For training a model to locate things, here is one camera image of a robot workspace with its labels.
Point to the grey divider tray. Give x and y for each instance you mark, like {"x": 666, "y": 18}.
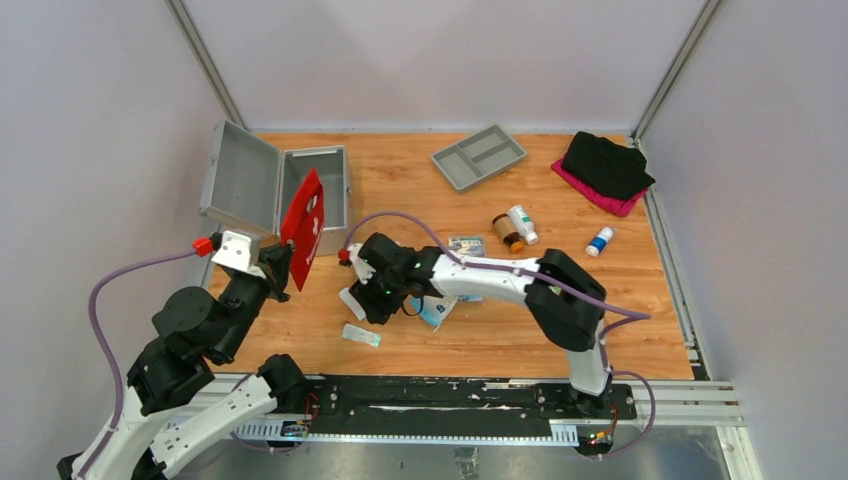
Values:
{"x": 478, "y": 158}

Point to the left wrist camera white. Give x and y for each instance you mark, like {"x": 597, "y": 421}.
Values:
{"x": 239, "y": 251}

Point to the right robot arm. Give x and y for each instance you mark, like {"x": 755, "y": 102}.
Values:
{"x": 563, "y": 299}

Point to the brown medicine bottle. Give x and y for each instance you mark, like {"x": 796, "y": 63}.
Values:
{"x": 506, "y": 232}

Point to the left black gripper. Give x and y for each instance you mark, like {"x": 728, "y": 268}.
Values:
{"x": 276, "y": 260}

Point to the pink folded cloth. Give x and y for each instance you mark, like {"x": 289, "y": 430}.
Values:
{"x": 614, "y": 206}

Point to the blue white small bottle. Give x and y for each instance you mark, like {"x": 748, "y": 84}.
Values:
{"x": 599, "y": 242}

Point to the red first aid pouch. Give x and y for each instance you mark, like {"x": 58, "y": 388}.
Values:
{"x": 302, "y": 227}

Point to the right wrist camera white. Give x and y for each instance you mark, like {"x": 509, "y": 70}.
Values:
{"x": 363, "y": 270}

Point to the grey metal case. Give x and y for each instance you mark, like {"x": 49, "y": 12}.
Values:
{"x": 249, "y": 185}

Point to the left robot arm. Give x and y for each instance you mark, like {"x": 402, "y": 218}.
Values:
{"x": 195, "y": 330}

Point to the blue cotton pouch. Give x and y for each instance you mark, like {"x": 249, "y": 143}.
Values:
{"x": 433, "y": 310}

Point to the white medicine bottle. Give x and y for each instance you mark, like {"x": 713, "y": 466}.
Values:
{"x": 523, "y": 224}

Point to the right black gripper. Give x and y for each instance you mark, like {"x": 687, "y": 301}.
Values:
{"x": 378, "y": 311}

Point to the black folded cloth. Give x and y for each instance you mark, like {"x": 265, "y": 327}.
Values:
{"x": 611, "y": 170}

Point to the small teal bandage packet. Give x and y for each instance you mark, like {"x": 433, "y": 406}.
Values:
{"x": 357, "y": 334}

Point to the bandage strip box pack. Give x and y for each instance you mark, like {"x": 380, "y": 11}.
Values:
{"x": 468, "y": 245}

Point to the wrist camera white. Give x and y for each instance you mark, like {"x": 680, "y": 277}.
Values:
{"x": 239, "y": 251}
{"x": 363, "y": 270}

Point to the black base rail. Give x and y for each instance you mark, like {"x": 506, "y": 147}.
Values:
{"x": 422, "y": 408}

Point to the teal white bandage packet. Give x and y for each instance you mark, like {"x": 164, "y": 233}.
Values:
{"x": 352, "y": 303}

